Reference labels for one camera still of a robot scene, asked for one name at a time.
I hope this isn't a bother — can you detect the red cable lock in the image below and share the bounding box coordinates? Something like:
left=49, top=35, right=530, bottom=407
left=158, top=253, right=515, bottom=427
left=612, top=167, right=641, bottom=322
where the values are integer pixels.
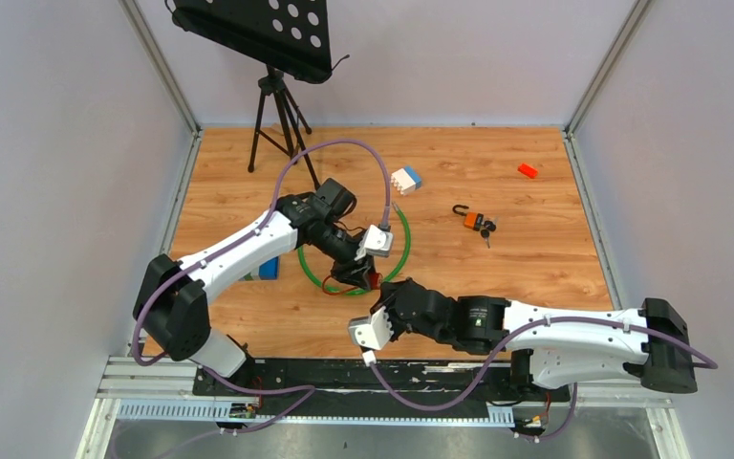
left=320, top=273, right=383, bottom=296

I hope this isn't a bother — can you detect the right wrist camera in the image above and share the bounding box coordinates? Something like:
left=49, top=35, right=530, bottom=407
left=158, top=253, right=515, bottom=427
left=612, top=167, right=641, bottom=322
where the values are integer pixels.
left=348, top=306, right=397, bottom=351

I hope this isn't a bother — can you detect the black perforated stand tray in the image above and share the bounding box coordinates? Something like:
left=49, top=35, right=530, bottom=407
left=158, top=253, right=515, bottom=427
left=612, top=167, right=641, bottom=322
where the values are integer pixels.
left=170, top=0, right=336, bottom=84

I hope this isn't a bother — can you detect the black-headed key bunch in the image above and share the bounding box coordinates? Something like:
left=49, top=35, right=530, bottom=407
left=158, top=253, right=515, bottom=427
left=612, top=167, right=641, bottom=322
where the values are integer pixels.
left=479, top=218, right=498, bottom=248

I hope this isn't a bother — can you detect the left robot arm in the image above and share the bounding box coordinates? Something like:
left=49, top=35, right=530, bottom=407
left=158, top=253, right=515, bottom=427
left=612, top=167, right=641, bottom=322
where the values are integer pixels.
left=133, top=179, right=393, bottom=395

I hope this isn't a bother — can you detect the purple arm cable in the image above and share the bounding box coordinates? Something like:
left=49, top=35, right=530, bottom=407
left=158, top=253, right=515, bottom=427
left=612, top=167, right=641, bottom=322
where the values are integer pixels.
left=129, top=138, right=394, bottom=438
left=361, top=315, right=720, bottom=443

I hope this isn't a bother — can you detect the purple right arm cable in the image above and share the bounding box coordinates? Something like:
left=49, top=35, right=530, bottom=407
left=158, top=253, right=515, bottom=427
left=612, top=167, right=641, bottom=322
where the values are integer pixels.
left=361, top=315, right=720, bottom=443

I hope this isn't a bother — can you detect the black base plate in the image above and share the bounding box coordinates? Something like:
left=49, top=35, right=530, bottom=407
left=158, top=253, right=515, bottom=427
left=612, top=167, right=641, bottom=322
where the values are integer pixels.
left=192, top=358, right=572, bottom=421

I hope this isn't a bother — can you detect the green cable lock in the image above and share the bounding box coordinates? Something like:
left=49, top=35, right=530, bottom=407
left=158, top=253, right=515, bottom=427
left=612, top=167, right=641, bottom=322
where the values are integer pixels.
left=296, top=202, right=413, bottom=297

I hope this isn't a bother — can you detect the white slotted cable duct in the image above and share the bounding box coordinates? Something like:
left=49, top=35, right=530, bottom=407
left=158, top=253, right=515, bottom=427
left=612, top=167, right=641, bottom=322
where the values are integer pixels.
left=116, top=401, right=515, bottom=427

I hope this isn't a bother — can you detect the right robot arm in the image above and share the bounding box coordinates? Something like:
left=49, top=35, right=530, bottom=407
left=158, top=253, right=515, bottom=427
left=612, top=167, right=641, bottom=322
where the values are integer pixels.
left=350, top=279, right=698, bottom=400

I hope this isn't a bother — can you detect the blue green striped block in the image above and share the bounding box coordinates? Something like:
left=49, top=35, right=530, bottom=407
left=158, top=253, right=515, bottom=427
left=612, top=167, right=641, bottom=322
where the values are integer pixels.
left=242, top=257, right=280, bottom=281

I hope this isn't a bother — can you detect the black tripod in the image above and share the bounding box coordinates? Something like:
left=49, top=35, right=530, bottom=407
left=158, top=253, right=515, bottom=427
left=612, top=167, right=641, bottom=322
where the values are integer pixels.
left=247, top=66, right=313, bottom=173

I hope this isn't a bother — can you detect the small red brick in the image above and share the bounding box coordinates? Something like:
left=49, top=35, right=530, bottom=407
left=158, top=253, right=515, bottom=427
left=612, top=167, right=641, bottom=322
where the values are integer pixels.
left=517, top=163, right=539, bottom=179

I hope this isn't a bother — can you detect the orange padlock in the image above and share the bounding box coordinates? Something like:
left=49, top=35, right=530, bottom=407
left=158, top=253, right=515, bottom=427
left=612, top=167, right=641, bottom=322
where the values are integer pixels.
left=452, top=205, right=485, bottom=231

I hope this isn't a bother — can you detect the white and blue toy brick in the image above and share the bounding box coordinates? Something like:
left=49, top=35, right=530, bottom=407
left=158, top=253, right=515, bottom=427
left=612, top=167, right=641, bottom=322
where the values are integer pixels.
left=390, top=165, right=422, bottom=196

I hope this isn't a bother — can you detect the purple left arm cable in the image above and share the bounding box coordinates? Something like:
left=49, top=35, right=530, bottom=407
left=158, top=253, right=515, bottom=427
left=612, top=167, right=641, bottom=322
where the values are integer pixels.
left=129, top=138, right=394, bottom=438

